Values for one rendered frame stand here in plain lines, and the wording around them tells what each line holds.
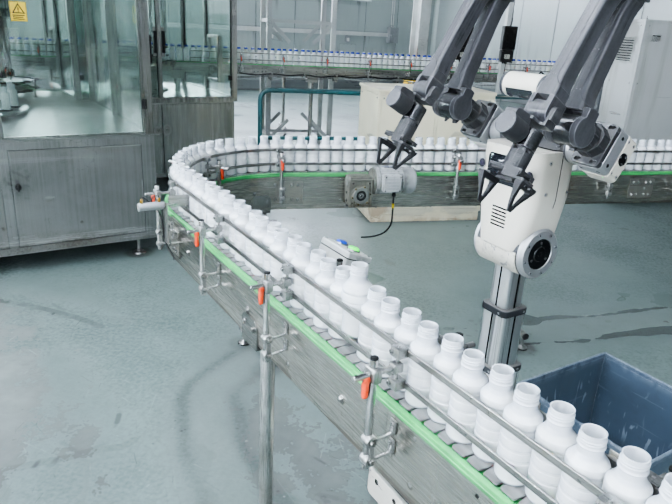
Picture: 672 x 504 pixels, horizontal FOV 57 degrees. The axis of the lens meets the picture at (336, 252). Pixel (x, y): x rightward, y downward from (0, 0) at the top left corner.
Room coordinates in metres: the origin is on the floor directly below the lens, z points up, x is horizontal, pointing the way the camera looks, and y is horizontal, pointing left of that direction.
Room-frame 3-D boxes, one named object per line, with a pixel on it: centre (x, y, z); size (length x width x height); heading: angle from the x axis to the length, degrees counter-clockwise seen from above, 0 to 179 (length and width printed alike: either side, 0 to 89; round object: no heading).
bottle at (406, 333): (1.08, -0.15, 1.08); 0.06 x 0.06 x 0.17
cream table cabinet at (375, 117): (5.79, -0.74, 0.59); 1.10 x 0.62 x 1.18; 105
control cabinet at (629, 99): (6.86, -3.25, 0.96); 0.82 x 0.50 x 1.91; 105
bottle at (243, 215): (1.72, 0.27, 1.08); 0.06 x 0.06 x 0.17
